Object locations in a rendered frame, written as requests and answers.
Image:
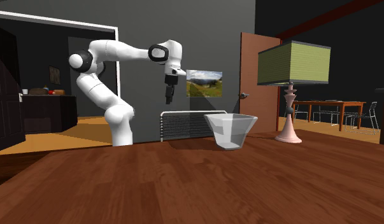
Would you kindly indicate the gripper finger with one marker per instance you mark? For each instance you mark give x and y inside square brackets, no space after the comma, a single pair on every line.
[169,94]

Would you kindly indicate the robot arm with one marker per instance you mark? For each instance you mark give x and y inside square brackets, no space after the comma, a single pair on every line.
[117,93]

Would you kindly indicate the white faceted bowl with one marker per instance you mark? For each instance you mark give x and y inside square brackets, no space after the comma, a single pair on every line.
[230,130]

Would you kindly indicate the brown open door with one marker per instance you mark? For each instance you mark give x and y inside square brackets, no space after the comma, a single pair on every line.
[257,83]

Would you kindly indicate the dark kitchen counter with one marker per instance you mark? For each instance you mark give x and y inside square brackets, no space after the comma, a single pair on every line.
[49,111]

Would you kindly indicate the pink lamp with green shade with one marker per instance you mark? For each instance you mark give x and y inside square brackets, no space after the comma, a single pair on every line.
[292,66]

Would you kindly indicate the wooden dining table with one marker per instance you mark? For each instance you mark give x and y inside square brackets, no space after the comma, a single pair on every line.
[329,107]

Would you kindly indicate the dark panelled door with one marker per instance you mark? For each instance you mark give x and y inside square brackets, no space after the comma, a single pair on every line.
[5,93]

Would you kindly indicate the grey wall radiator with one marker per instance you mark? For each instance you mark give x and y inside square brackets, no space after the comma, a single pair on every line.
[185,125]

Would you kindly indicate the landscape wall picture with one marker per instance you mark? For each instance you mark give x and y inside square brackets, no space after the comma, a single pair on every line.
[204,83]

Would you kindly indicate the dark framed wall picture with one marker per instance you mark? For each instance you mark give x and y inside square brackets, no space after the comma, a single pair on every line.
[54,75]

